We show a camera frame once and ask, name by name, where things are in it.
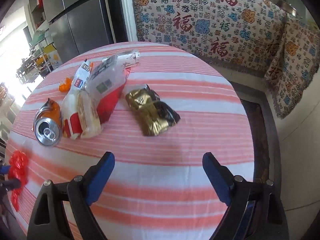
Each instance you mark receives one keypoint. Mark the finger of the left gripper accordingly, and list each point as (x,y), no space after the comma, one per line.
(10,184)
(4,169)

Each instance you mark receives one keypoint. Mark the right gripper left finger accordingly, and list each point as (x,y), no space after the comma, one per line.
(48,219)

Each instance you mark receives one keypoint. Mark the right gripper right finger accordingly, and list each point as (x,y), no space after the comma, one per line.
(254,210)

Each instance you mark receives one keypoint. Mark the red plastic wrapper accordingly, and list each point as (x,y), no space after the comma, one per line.
(18,170)

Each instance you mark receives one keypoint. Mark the crushed orange soda can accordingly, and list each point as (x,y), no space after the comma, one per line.
(47,125)

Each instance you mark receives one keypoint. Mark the red white paper cup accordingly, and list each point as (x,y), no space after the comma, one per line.
(71,126)

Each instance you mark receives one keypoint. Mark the clear cracker packet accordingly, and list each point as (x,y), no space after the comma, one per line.
(89,119)

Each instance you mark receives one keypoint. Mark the orange white snack wrapper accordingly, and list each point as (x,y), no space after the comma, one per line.
(65,86)

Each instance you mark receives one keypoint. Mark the gold black snack wrapper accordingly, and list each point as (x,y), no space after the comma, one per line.
(153,115)

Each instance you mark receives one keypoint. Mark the metal storage rack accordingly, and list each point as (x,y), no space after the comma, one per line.
(43,57)

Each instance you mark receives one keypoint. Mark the red flat snack packet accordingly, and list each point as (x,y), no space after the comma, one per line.
(108,103)

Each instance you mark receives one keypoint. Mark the pink striped tablecloth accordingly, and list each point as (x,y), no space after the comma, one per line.
(158,188)

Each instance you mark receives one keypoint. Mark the grey refrigerator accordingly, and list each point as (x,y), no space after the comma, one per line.
(77,26)

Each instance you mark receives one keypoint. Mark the patterned fu character cloth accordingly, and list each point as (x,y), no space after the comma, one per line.
(252,36)

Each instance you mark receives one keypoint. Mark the steel pot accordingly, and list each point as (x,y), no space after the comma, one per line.
(288,8)

